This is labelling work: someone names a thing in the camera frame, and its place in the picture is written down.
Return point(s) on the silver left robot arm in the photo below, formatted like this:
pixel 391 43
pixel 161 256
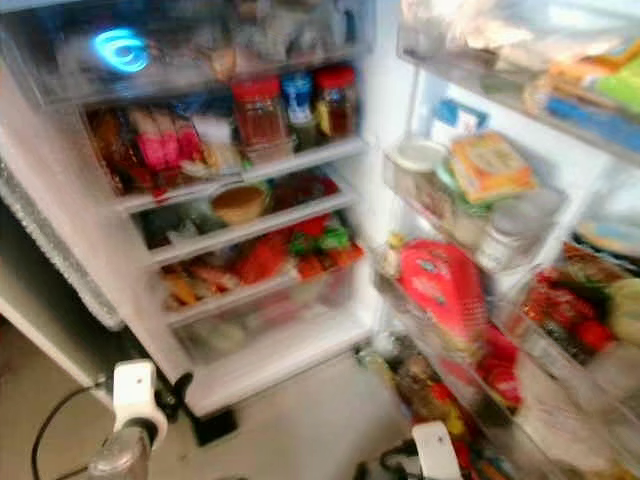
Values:
pixel 120 458

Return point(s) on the black fridge foot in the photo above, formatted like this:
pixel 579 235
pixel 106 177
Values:
pixel 214 427

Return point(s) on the white fridge body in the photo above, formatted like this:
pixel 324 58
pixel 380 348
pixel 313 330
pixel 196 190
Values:
pixel 275 368

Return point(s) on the blue glowing fridge light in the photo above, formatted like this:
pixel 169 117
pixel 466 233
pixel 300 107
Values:
pixel 121 50

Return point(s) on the white fridge door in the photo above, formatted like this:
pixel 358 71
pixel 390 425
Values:
pixel 390 110

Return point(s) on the clear crisper drawer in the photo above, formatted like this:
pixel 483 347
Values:
pixel 265 312

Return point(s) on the orange red food pack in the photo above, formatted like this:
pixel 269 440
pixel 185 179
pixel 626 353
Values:
pixel 260 260

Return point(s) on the big red bag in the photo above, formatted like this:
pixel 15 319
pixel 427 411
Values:
pixel 442 290

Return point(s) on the textured clear panel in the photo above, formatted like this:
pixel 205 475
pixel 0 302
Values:
pixel 60 255

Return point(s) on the brown bowl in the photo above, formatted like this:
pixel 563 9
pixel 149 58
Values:
pixel 239 204

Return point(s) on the red and green package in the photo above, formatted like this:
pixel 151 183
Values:
pixel 318 238

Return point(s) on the red sauce packages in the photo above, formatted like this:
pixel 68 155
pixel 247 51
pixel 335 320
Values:
pixel 565 310

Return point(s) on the dark red sauce pack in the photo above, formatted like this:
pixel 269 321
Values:
pixel 112 152

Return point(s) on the pink packets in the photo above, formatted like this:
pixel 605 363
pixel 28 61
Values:
pixel 165 142

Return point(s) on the clear glass jar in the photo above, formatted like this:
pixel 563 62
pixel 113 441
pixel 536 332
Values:
pixel 518 232

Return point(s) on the large red lid jar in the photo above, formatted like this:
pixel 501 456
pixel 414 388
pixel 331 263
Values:
pixel 259 122

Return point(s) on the white lid container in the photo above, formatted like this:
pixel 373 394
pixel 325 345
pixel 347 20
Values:
pixel 418 156

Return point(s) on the orange flat box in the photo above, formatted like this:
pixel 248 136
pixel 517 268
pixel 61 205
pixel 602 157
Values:
pixel 492 167

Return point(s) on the blue lid bottle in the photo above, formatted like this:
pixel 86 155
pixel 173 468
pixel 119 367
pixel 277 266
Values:
pixel 297 105

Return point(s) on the red lid jar yellow label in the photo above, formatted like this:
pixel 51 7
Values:
pixel 334 102

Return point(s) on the clear freezer drawer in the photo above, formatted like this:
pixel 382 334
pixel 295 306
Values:
pixel 230 42

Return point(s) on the clear door bin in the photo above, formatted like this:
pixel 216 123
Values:
pixel 500 60

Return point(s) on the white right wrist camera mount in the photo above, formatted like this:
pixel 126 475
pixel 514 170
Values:
pixel 438 452

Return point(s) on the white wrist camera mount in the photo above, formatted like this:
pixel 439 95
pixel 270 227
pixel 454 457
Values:
pixel 137 398
pixel 438 452

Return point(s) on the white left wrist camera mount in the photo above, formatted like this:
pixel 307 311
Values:
pixel 137 398

